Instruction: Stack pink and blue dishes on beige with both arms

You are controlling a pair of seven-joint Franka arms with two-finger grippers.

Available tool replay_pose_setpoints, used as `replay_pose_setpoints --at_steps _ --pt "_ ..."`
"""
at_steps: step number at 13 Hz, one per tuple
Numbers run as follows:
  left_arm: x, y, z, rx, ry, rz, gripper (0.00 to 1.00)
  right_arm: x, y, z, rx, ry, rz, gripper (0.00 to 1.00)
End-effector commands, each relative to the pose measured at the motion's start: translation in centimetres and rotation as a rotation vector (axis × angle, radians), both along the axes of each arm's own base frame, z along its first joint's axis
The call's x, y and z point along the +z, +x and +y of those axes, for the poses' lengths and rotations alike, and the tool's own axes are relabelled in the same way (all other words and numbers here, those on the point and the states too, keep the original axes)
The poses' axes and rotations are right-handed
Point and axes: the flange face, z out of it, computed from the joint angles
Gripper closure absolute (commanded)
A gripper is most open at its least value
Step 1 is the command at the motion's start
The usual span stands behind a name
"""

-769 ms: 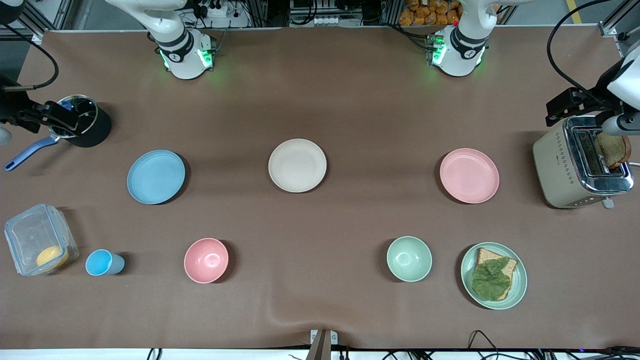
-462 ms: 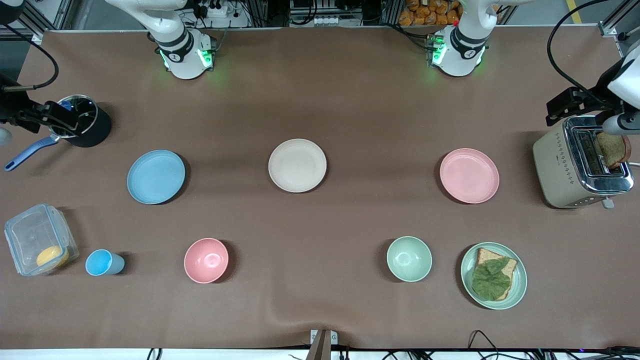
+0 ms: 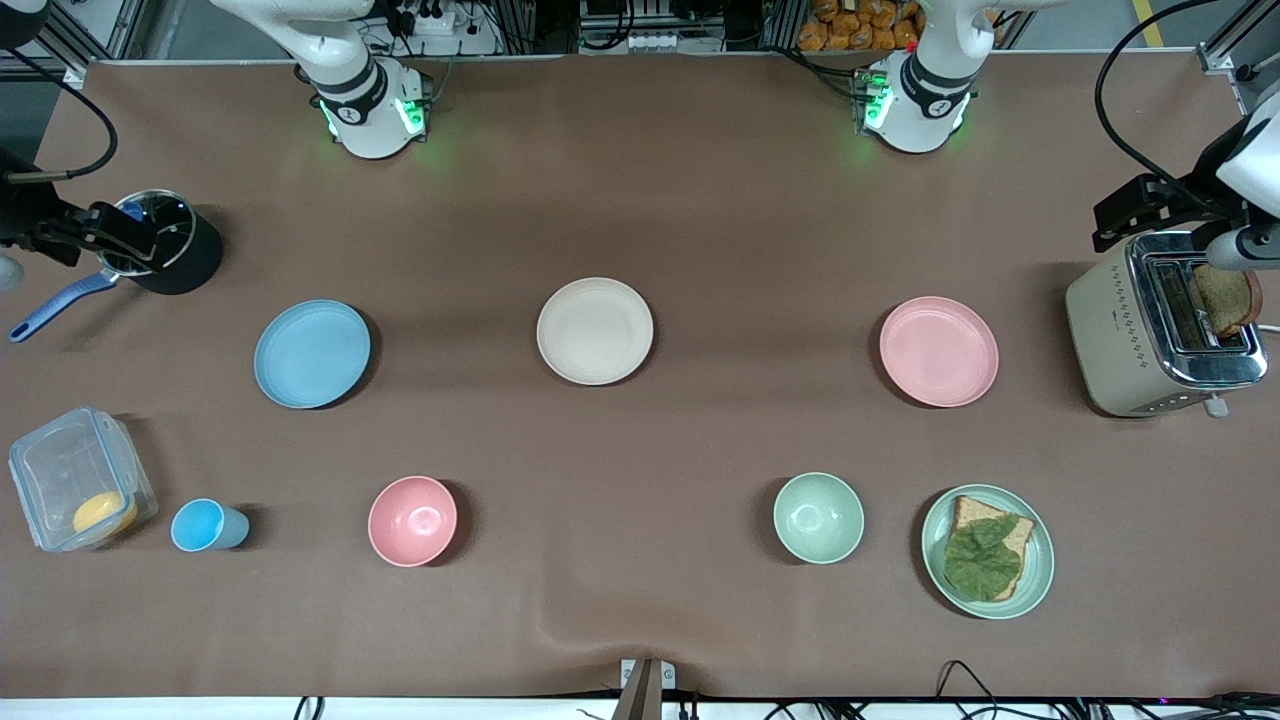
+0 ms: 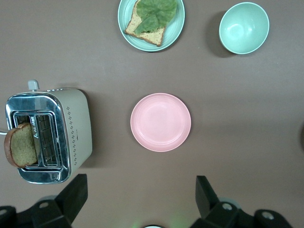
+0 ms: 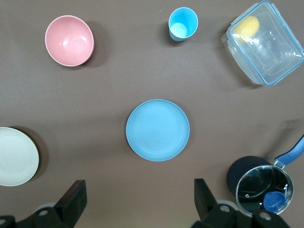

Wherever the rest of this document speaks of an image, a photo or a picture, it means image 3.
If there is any pink bowl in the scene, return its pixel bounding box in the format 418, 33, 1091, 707
367, 475, 459, 568

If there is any pink plate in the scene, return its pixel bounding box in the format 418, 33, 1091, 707
879, 296, 1000, 409

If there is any green bowl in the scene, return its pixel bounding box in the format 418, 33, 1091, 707
772, 472, 866, 566

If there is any beige chrome toaster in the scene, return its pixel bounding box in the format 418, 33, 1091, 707
1064, 231, 1269, 419

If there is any brown table cover mat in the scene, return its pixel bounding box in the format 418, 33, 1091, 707
0, 52, 1280, 699

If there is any glass lid blue knob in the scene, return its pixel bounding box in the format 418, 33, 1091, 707
112, 190, 197, 277

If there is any beige plate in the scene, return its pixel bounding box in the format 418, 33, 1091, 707
536, 277, 655, 387

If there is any bag of orange buns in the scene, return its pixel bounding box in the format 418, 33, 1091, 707
797, 0, 926, 53

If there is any bread slice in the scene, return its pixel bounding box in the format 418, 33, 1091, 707
947, 495, 1036, 602

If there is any green plate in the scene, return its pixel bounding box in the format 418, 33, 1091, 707
921, 484, 1056, 621

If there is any clear plastic container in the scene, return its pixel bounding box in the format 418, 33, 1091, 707
8, 406, 159, 554

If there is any white power strip with plugs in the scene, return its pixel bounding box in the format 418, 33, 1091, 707
395, 0, 459, 39

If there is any green lettuce leaf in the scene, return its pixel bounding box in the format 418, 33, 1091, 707
943, 515, 1023, 603

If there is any brown toast slice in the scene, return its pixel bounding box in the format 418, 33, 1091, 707
1192, 262, 1264, 338

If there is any aluminium frame rail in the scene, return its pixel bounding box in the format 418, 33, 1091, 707
1198, 0, 1280, 113
0, 0, 166, 81

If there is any black looped cable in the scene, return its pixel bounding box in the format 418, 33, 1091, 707
935, 660, 1001, 720

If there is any blue cup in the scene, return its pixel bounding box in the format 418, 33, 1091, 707
170, 498, 251, 553

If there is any black pot blue handle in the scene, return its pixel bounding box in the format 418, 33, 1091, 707
9, 189, 224, 344

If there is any yellow round food piece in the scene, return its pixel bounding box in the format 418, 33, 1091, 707
72, 491, 139, 538

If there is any metal table edge bracket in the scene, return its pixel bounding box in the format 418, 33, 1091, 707
620, 658, 676, 720

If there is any blue plate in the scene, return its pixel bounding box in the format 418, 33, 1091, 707
254, 299, 372, 410

